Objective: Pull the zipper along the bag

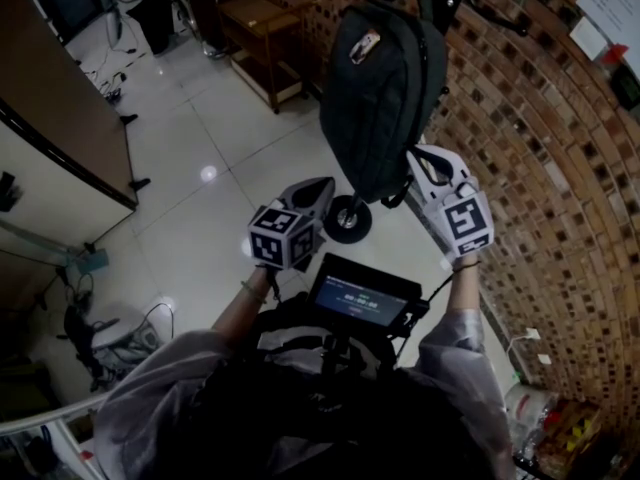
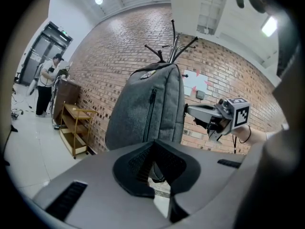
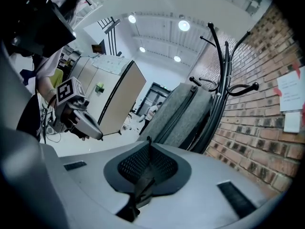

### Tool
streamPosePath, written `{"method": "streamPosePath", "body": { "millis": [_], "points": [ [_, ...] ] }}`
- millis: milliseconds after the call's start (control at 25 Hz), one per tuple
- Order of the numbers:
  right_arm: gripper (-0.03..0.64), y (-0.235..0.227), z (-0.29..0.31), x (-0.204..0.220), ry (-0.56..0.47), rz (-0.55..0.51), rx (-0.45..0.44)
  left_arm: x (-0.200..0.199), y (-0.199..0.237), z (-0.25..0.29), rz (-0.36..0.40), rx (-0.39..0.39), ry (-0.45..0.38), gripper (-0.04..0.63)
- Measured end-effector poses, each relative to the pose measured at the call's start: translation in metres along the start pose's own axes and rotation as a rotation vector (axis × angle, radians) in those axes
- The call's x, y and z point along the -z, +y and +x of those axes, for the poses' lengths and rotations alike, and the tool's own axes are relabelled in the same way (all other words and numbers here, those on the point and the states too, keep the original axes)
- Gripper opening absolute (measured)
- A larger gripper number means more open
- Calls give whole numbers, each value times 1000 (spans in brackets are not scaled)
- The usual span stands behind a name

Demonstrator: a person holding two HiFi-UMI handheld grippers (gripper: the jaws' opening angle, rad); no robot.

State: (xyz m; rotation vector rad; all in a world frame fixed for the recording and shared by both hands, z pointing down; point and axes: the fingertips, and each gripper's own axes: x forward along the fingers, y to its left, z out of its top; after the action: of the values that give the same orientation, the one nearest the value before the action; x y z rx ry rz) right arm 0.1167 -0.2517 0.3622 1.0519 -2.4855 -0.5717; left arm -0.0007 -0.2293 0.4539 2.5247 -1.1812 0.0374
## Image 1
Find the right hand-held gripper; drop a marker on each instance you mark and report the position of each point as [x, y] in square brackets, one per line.
[465, 223]

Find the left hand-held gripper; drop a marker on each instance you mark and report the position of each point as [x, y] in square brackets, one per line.
[280, 240]

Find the dark grey backpack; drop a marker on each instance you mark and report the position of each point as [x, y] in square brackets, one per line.
[380, 113]

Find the person's right forearm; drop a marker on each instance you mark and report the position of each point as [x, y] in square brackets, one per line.
[462, 293]

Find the person's left forearm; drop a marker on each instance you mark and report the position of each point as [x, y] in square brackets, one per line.
[242, 308]

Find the black coat stand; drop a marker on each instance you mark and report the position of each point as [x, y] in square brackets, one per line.
[347, 220]

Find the thin right wrist band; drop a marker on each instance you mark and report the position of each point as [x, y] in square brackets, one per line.
[465, 265]

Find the thin wrist band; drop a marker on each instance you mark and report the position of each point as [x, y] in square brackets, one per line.
[465, 265]
[252, 292]

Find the black chest-mounted monitor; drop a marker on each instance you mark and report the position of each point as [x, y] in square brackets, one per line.
[357, 300]

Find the thin left wrist band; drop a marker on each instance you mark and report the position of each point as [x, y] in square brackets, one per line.
[252, 292]

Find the small picture badge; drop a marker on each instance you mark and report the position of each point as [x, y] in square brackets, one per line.
[365, 45]

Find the black chest harness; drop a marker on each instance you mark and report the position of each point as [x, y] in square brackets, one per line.
[335, 355]

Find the wooden shelf trolley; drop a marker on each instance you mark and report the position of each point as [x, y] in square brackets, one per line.
[260, 23]

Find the person's grey shirt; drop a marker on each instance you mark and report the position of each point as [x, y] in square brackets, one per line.
[460, 368]

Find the teal floor box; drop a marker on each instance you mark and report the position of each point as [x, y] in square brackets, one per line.
[92, 261]

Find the white round stool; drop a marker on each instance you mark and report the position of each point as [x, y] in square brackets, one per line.
[125, 330]

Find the wrapped pack of plastic bottles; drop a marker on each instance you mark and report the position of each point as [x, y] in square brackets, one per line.
[530, 418]

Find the brown and white partition counter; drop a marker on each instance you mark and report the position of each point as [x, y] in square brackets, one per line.
[55, 108]

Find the cardboard box with yellow items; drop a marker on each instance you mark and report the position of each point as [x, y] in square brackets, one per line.
[572, 433]

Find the black desktop holder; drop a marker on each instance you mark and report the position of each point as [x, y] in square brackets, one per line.
[10, 193]

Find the white wall socket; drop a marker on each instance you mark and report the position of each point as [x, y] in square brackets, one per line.
[545, 360]
[531, 334]

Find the small white wall paper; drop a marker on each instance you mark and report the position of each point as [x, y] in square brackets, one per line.
[589, 38]

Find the black wall device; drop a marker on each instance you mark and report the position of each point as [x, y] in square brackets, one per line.
[625, 85]

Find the metal frame cart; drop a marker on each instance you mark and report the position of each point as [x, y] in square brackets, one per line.
[192, 13]

